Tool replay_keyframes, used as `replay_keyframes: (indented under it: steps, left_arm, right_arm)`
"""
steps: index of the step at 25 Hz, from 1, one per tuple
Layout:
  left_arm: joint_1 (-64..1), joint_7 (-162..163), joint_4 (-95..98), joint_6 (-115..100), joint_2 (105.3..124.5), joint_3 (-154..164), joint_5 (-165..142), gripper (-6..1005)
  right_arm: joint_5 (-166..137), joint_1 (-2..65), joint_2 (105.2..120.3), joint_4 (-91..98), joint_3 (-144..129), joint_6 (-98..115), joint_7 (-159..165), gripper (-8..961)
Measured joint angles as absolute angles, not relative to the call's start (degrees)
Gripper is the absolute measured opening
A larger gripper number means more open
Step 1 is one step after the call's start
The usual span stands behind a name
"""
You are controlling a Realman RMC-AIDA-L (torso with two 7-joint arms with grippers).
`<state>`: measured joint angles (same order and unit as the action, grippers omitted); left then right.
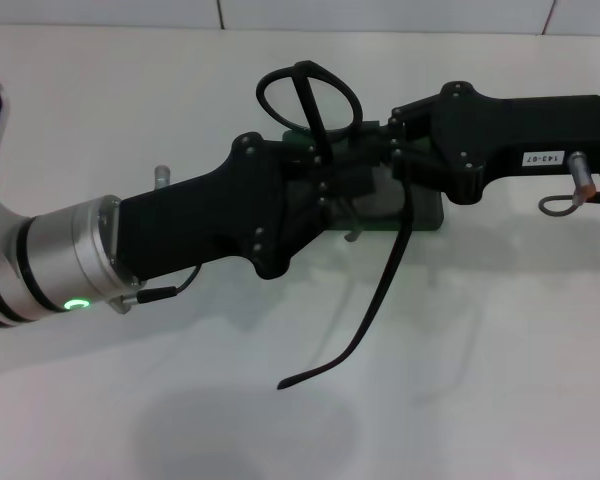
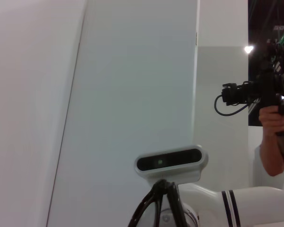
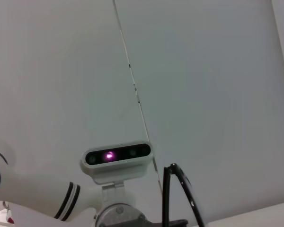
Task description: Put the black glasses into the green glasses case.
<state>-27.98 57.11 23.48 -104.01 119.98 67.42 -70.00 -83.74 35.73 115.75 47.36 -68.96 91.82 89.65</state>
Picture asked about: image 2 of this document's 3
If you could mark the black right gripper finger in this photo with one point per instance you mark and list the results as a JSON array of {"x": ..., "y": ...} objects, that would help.
[
  {"x": 175, "y": 208},
  {"x": 159, "y": 189}
]

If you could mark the black video camera rig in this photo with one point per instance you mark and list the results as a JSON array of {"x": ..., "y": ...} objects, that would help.
[{"x": 265, "y": 87}]

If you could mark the person's forearm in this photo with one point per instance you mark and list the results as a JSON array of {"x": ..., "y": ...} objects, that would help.
[{"x": 272, "y": 156}]

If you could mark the person's hand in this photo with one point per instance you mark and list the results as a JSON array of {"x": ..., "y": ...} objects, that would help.
[{"x": 273, "y": 118}]

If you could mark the person's white shirt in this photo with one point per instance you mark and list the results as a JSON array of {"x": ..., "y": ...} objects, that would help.
[{"x": 259, "y": 170}]

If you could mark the dark background panel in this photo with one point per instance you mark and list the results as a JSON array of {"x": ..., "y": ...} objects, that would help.
[{"x": 258, "y": 23}]

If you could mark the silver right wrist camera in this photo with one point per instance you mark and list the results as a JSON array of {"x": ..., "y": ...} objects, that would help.
[{"x": 170, "y": 162}]

